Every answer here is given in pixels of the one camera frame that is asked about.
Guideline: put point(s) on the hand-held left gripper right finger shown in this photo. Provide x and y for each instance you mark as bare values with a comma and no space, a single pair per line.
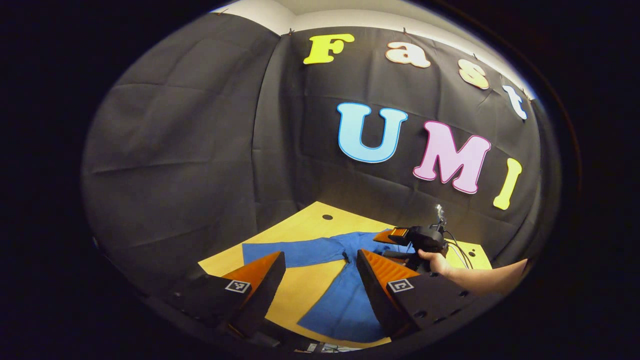
372,290

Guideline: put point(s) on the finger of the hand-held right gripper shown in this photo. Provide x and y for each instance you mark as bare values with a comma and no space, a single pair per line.
400,255
397,234

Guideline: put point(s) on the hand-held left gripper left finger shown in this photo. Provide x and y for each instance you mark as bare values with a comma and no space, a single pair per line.
267,285

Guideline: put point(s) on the black backdrop cloth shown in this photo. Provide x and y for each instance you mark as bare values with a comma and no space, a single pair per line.
175,150

